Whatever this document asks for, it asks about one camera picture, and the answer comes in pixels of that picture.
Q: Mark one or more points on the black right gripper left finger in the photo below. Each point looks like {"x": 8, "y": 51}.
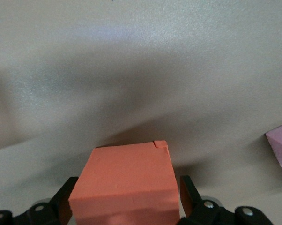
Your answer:
{"x": 57, "y": 199}

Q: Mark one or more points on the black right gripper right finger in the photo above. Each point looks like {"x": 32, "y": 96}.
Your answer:
{"x": 202, "y": 211}

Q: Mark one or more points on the orange foam cube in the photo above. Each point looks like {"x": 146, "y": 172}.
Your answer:
{"x": 124, "y": 182}

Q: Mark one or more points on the brown paper table cover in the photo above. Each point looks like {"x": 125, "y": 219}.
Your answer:
{"x": 141, "y": 70}

